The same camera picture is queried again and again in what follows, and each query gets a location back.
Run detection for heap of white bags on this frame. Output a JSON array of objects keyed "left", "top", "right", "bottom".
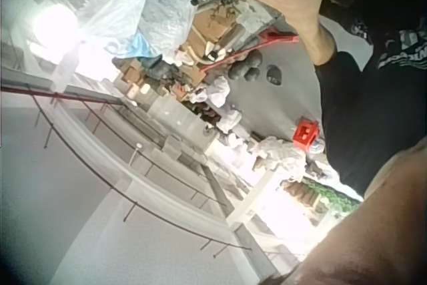
[{"left": 189, "top": 76, "right": 243, "bottom": 134}]

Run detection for heap of white sacks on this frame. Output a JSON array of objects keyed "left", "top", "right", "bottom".
[{"left": 226, "top": 131, "right": 326, "bottom": 179}]

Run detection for white plastic bag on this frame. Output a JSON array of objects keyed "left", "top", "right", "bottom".
[{"left": 78, "top": 0, "right": 159, "bottom": 54}]

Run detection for red plastic crate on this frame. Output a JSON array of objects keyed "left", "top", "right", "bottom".
[{"left": 292, "top": 116, "right": 322, "bottom": 153}]

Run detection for green plants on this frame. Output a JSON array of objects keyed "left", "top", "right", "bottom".
[{"left": 283, "top": 178, "right": 365, "bottom": 224}]

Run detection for white concrete pillar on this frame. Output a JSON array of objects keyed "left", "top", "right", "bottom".
[{"left": 226, "top": 168, "right": 284, "bottom": 232}]

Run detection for translucent printed plastic bag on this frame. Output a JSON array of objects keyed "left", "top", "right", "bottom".
[{"left": 137, "top": 0, "right": 201, "bottom": 59}]

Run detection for heap of cardboard boxes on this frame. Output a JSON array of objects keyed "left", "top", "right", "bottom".
[{"left": 113, "top": 6, "right": 248, "bottom": 105}]

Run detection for dark metal railing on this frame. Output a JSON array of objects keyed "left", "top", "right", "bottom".
[{"left": 0, "top": 86, "right": 253, "bottom": 260}]

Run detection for dark round object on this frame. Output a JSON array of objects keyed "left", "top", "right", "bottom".
[
  {"left": 266, "top": 63, "right": 285, "bottom": 86},
  {"left": 228, "top": 61, "right": 261, "bottom": 83},
  {"left": 242, "top": 51, "right": 264, "bottom": 69}
]

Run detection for blue plastic bag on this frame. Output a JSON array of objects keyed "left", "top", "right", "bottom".
[{"left": 128, "top": 33, "right": 163, "bottom": 59}]

